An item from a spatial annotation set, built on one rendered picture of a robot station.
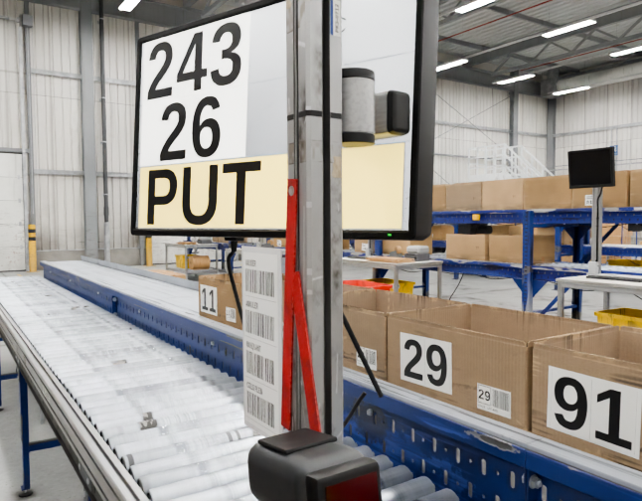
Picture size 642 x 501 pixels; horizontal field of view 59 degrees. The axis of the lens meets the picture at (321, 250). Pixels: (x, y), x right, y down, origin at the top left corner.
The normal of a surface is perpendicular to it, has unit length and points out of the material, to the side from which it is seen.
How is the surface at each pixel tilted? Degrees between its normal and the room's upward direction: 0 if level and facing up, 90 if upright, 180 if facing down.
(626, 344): 90
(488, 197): 90
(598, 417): 90
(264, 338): 90
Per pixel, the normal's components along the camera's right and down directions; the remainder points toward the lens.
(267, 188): -0.59, -0.03
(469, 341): -0.83, 0.04
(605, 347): 0.55, 0.04
